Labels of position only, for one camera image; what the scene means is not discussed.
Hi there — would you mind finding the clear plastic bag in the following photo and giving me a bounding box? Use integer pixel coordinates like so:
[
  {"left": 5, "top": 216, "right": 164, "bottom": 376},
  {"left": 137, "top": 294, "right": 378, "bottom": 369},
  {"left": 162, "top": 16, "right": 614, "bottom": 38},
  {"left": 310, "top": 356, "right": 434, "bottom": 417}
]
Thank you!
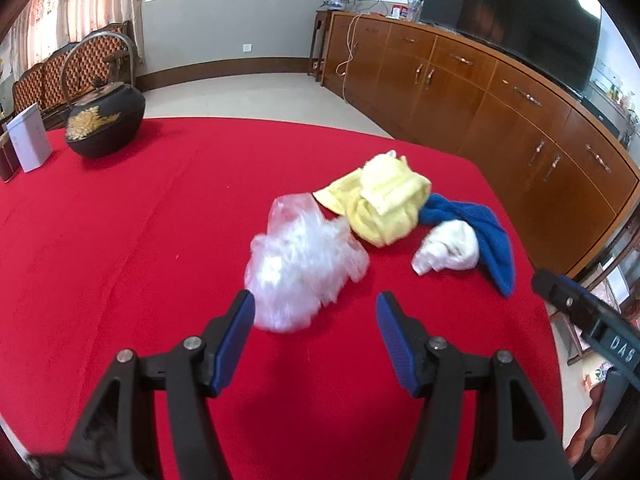
[{"left": 244, "top": 192, "right": 371, "bottom": 333}]

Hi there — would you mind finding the black iron teapot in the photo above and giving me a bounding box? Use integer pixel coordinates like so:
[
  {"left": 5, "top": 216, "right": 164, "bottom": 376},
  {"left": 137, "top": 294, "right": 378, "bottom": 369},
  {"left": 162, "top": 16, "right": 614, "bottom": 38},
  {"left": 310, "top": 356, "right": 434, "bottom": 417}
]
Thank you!
[{"left": 61, "top": 31, "right": 147, "bottom": 159}]

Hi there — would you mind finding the white crumpled cloth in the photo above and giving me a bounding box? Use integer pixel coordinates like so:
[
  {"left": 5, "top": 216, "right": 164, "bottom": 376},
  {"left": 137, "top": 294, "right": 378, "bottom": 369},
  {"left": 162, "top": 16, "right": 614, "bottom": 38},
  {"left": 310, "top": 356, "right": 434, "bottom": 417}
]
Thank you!
[{"left": 411, "top": 220, "right": 481, "bottom": 276}]

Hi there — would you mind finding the person's right hand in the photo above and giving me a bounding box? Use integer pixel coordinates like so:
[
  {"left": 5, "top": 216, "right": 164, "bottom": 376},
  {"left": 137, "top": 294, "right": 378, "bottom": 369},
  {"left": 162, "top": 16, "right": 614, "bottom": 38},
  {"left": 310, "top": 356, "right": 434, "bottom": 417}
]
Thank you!
[{"left": 564, "top": 379, "right": 625, "bottom": 467}]

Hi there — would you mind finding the black television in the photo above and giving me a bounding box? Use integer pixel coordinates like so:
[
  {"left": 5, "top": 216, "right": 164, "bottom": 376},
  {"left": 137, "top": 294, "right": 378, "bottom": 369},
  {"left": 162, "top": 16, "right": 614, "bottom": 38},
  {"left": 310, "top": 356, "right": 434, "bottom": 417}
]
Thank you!
[{"left": 419, "top": 0, "right": 603, "bottom": 101}]

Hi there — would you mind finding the pale power cable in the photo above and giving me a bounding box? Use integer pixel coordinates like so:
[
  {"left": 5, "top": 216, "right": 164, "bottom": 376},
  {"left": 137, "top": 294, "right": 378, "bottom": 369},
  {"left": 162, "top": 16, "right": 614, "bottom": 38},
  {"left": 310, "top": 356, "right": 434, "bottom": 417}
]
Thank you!
[{"left": 336, "top": 12, "right": 361, "bottom": 103}]

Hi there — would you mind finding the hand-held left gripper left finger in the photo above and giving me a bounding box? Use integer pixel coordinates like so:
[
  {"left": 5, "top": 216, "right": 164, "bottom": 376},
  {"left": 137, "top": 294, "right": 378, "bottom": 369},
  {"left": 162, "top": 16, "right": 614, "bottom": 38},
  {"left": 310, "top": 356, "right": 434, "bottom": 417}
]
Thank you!
[{"left": 60, "top": 289, "right": 257, "bottom": 480}]

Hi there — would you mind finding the red tablecloth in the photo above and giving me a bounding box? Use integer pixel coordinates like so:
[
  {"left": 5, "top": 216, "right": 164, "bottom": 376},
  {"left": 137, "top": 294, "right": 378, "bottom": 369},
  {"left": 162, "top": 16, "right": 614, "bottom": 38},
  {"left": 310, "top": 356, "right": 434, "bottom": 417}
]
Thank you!
[{"left": 0, "top": 116, "right": 565, "bottom": 480}]

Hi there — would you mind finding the carved wooden stand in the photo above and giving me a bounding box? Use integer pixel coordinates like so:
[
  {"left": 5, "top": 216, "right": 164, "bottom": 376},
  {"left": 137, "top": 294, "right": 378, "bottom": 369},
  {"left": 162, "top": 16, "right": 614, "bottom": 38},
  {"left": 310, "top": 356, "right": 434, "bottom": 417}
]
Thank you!
[{"left": 550, "top": 230, "right": 640, "bottom": 368}]

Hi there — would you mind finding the dark red box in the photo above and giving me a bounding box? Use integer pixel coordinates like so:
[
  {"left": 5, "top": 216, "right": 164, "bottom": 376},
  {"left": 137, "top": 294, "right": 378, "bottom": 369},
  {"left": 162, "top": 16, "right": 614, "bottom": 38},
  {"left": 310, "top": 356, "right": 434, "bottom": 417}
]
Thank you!
[{"left": 0, "top": 130, "right": 17, "bottom": 183}]

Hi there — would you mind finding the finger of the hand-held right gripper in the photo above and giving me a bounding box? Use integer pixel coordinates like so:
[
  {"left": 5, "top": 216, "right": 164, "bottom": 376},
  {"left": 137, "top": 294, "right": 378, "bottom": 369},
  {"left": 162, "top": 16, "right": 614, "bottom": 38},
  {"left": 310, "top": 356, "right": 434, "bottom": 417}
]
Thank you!
[{"left": 531, "top": 269, "right": 608, "bottom": 333}]

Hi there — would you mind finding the wooden sofa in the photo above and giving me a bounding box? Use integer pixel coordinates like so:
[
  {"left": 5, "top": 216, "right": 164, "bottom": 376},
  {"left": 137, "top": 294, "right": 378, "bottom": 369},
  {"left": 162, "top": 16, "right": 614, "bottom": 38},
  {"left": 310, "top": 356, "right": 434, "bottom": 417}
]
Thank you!
[{"left": 11, "top": 21, "right": 143, "bottom": 131}]

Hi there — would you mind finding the yellow towel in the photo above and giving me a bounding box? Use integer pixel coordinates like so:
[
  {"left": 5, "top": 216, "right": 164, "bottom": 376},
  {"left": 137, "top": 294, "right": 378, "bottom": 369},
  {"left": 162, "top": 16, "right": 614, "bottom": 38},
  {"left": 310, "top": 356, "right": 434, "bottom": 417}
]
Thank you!
[{"left": 312, "top": 149, "right": 432, "bottom": 248}]

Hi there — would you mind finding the blue towel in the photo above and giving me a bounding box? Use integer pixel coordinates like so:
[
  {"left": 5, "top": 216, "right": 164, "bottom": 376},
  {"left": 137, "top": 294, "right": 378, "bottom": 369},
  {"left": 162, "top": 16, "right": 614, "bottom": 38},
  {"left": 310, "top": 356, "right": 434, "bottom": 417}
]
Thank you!
[{"left": 419, "top": 192, "right": 517, "bottom": 298}]

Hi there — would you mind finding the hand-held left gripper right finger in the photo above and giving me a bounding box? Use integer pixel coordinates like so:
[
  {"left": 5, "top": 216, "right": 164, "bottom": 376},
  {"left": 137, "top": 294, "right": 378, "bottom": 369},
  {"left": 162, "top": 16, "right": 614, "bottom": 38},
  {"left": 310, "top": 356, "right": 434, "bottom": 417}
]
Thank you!
[{"left": 375, "top": 291, "right": 576, "bottom": 480}]

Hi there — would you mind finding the wooden sideboard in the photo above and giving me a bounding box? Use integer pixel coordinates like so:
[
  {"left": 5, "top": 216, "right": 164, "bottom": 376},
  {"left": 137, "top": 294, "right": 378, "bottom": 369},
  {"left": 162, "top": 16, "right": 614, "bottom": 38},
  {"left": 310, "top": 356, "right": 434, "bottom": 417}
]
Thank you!
[{"left": 320, "top": 10, "right": 640, "bottom": 281}]

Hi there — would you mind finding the small wooden side table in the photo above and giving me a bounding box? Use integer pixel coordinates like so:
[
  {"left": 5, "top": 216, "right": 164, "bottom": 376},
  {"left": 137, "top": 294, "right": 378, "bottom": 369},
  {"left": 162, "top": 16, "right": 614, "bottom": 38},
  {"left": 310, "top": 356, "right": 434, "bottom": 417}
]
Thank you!
[{"left": 309, "top": 9, "right": 332, "bottom": 83}]

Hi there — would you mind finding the black set-top device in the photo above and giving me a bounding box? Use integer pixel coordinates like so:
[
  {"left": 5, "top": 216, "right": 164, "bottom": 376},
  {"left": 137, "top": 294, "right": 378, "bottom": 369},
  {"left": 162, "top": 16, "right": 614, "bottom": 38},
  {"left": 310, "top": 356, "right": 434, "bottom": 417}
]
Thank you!
[{"left": 580, "top": 92, "right": 626, "bottom": 136}]

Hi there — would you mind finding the white tin box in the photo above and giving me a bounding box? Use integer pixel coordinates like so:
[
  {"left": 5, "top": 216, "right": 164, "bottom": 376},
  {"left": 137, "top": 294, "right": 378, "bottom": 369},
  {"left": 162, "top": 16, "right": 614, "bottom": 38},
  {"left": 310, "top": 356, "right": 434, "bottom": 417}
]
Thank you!
[{"left": 6, "top": 102, "right": 52, "bottom": 173}]

